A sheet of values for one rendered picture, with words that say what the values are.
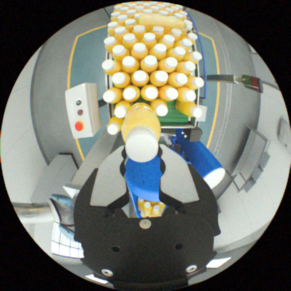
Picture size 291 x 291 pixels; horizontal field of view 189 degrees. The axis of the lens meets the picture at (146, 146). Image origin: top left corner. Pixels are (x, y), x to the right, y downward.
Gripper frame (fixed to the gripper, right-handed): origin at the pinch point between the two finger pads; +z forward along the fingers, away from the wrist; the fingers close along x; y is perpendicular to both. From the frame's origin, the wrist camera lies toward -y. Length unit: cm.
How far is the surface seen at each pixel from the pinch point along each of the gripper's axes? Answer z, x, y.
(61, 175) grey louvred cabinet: 72, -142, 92
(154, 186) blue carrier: 10.1, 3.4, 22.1
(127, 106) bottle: 25.3, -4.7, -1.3
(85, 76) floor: 130, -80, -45
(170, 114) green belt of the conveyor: 40.3, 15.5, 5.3
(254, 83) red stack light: 6.9, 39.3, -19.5
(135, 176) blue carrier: 15.0, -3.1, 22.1
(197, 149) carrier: 56, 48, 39
